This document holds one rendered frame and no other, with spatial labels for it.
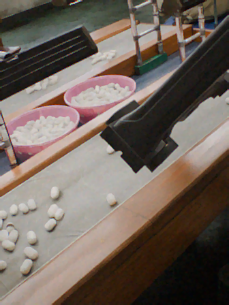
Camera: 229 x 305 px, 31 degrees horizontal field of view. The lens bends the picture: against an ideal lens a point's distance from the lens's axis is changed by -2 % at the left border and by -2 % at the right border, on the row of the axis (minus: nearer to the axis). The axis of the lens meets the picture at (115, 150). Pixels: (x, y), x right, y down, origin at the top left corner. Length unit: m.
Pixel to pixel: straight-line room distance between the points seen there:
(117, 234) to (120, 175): 0.25
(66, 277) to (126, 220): 0.19
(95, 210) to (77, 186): 0.12
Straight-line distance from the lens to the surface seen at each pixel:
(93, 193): 1.08
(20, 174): 1.19
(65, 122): 1.45
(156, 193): 1.01
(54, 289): 0.85
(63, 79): 1.82
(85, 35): 1.09
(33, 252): 0.94
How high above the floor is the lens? 1.38
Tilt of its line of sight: 31 degrees down
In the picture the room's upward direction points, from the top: 11 degrees counter-clockwise
